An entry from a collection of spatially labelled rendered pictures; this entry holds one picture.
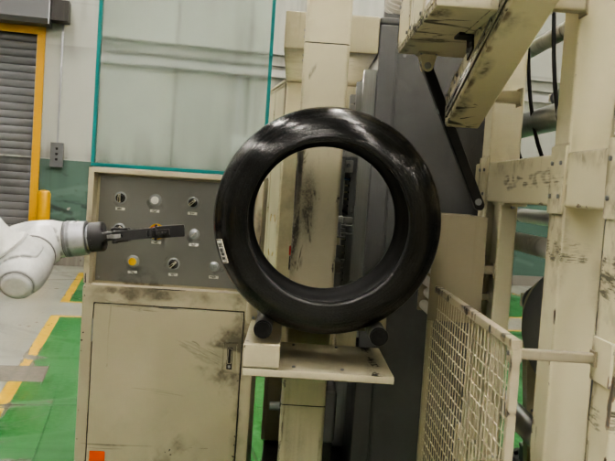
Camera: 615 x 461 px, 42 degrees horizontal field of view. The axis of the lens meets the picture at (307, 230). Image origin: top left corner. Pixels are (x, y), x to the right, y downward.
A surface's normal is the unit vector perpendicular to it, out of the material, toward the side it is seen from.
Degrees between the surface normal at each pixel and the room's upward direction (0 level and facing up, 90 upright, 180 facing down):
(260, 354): 90
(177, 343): 90
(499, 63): 162
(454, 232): 90
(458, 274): 90
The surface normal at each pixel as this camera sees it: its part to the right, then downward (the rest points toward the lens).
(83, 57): 0.20, 0.07
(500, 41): -0.06, 0.96
